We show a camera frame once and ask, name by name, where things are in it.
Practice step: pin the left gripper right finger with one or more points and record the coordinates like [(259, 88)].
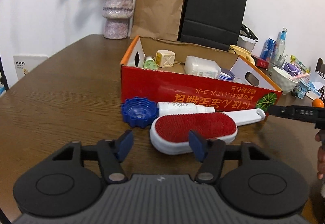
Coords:
[(210, 153)]

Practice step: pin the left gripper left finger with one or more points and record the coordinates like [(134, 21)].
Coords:
[(111, 153)]

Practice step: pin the red white lint brush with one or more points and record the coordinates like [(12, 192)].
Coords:
[(169, 134)]

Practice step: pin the dark blue ridged cap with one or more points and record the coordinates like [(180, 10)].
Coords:
[(139, 112)]

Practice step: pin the white spray bottle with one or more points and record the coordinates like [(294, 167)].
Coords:
[(175, 108)]

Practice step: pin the white plastic pill bottle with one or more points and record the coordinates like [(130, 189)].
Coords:
[(202, 67)]

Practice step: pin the green spray bottle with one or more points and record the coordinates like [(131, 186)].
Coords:
[(149, 63)]

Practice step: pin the beige cube container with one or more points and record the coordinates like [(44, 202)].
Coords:
[(165, 58)]

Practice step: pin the blue white jar lid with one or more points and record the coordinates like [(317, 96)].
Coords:
[(226, 74)]

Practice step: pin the person hand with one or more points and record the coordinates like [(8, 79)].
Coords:
[(320, 156)]

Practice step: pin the orange fruit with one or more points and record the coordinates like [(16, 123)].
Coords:
[(318, 103)]

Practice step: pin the small yogurt cup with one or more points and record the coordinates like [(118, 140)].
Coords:
[(302, 89)]

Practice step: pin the white ceramic bowl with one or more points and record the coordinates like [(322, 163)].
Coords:
[(282, 79)]

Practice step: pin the dark wooden chair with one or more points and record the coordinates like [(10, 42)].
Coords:
[(320, 69)]

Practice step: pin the clear glass bottle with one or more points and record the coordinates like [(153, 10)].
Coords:
[(280, 46)]

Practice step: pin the small red box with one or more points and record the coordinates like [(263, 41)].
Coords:
[(259, 62)]

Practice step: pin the blue soda can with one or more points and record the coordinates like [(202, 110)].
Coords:
[(268, 49)]

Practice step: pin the red cardboard box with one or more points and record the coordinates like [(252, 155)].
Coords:
[(252, 88)]

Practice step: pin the yellow mug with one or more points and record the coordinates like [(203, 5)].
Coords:
[(241, 52)]

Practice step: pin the clear food container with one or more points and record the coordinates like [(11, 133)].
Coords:
[(247, 39)]

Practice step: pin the white floor box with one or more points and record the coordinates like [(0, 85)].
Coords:
[(26, 63)]

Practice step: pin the black paper bag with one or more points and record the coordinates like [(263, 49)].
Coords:
[(211, 23)]

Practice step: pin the pink ceramic vase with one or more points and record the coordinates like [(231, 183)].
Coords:
[(117, 14)]

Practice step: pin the brown paper bag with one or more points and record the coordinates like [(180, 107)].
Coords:
[(158, 19)]

